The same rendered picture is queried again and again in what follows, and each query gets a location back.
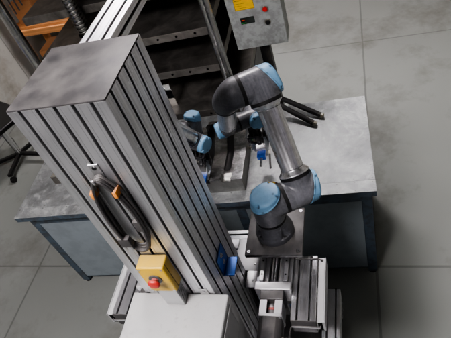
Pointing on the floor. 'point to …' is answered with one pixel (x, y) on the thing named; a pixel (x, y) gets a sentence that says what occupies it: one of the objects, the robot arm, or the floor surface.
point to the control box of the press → (258, 25)
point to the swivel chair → (11, 141)
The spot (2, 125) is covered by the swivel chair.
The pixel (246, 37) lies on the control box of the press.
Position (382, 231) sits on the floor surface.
